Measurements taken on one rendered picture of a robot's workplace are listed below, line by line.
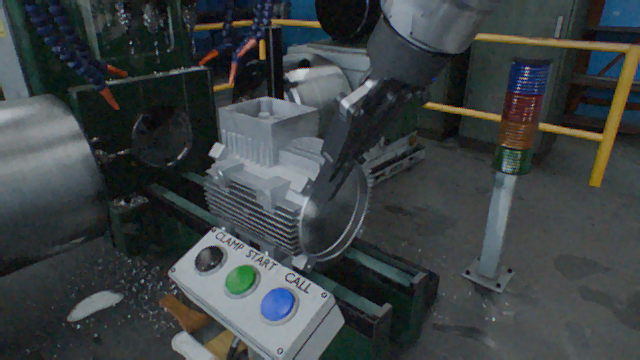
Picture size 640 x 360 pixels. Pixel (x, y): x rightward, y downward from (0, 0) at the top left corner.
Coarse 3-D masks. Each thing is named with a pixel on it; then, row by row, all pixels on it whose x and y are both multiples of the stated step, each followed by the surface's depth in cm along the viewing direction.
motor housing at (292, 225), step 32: (288, 160) 60; (320, 160) 57; (224, 192) 64; (288, 192) 58; (352, 192) 69; (256, 224) 61; (288, 224) 56; (320, 224) 71; (352, 224) 69; (320, 256) 64
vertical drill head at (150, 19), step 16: (112, 0) 71; (128, 0) 70; (144, 0) 69; (160, 0) 70; (176, 0) 72; (192, 0) 75; (128, 16) 78; (144, 16) 72; (160, 16) 83; (192, 16) 77; (128, 32) 79; (192, 32) 79; (192, 48) 80
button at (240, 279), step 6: (234, 270) 40; (240, 270) 40; (246, 270) 40; (252, 270) 40; (228, 276) 40; (234, 276) 39; (240, 276) 39; (246, 276) 39; (252, 276) 39; (228, 282) 39; (234, 282) 39; (240, 282) 39; (246, 282) 39; (252, 282) 39; (228, 288) 39; (234, 288) 38; (240, 288) 38; (246, 288) 38; (234, 294) 39
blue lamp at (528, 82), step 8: (512, 64) 66; (520, 64) 64; (528, 64) 64; (552, 64) 65; (512, 72) 66; (520, 72) 65; (528, 72) 64; (536, 72) 64; (544, 72) 64; (512, 80) 66; (520, 80) 65; (528, 80) 64; (536, 80) 64; (544, 80) 64; (512, 88) 66; (520, 88) 65; (528, 88) 65; (536, 88) 65; (544, 88) 65
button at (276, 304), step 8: (280, 288) 37; (264, 296) 37; (272, 296) 37; (280, 296) 36; (288, 296) 36; (264, 304) 36; (272, 304) 36; (280, 304) 36; (288, 304) 36; (264, 312) 36; (272, 312) 35; (280, 312) 35; (288, 312) 35; (272, 320) 35
